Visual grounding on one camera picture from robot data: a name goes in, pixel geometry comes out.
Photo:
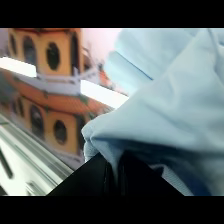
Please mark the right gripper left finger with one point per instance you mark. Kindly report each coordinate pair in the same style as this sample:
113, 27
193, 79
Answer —
90, 181

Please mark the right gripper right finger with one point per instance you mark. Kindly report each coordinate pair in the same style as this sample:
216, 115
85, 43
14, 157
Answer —
143, 181

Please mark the light blue shirt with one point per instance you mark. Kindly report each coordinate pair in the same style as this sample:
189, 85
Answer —
173, 110

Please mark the silver frame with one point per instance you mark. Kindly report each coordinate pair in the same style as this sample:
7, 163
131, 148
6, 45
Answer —
30, 160

